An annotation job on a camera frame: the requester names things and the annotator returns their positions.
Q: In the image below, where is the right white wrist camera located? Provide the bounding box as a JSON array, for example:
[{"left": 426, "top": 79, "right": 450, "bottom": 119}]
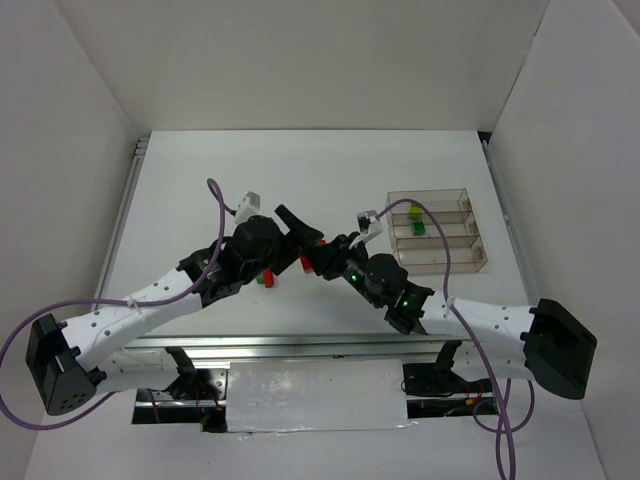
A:
[{"left": 349, "top": 210, "right": 383, "bottom": 249}]

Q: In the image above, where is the purple cable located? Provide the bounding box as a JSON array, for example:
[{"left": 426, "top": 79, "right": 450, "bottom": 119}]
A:
[
  {"left": 372, "top": 198, "right": 536, "bottom": 467},
  {"left": 0, "top": 177, "right": 241, "bottom": 431}
]

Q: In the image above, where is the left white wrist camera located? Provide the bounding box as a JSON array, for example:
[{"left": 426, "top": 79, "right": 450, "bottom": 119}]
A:
[{"left": 234, "top": 191, "right": 261, "bottom": 225}]

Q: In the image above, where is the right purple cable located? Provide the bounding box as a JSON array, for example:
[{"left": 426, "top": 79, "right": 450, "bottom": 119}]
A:
[{"left": 372, "top": 198, "right": 536, "bottom": 467}]

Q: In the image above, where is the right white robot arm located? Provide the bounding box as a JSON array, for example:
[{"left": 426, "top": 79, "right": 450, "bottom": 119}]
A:
[{"left": 305, "top": 235, "right": 597, "bottom": 400}]

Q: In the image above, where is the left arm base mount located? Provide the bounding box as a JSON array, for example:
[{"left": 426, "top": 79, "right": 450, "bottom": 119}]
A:
[{"left": 132, "top": 347, "right": 229, "bottom": 433}]

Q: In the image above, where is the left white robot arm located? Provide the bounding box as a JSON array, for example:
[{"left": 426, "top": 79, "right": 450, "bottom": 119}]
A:
[{"left": 26, "top": 205, "right": 324, "bottom": 416}]

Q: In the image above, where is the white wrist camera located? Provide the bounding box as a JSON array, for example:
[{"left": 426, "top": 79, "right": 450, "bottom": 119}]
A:
[
  {"left": 234, "top": 191, "right": 261, "bottom": 225},
  {"left": 349, "top": 210, "right": 383, "bottom": 249}
]

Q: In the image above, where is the white tape cover plate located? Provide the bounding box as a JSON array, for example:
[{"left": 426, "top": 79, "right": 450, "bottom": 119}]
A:
[{"left": 226, "top": 359, "right": 409, "bottom": 433}]

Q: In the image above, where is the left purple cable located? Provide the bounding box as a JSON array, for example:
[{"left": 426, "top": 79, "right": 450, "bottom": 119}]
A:
[{"left": 0, "top": 177, "right": 241, "bottom": 431}]

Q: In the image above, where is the green square lego brick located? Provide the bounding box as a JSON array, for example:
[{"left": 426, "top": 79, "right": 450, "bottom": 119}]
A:
[{"left": 411, "top": 221, "right": 426, "bottom": 236}]

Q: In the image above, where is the long red lego brick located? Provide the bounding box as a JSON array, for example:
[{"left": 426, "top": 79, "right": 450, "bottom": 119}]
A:
[{"left": 263, "top": 268, "right": 276, "bottom": 289}]

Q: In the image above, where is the small yellow-green lego brick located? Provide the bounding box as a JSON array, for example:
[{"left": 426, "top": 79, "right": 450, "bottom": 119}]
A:
[{"left": 408, "top": 203, "right": 423, "bottom": 222}]

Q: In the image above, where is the clear compartment container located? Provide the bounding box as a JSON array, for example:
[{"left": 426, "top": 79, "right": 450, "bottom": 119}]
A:
[{"left": 386, "top": 188, "right": 487, "bottom": 276}]

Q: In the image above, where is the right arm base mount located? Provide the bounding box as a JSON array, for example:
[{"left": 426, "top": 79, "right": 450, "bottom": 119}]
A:
[{"left": 401, "top": 341, "right": 498, "bottom": 419}]

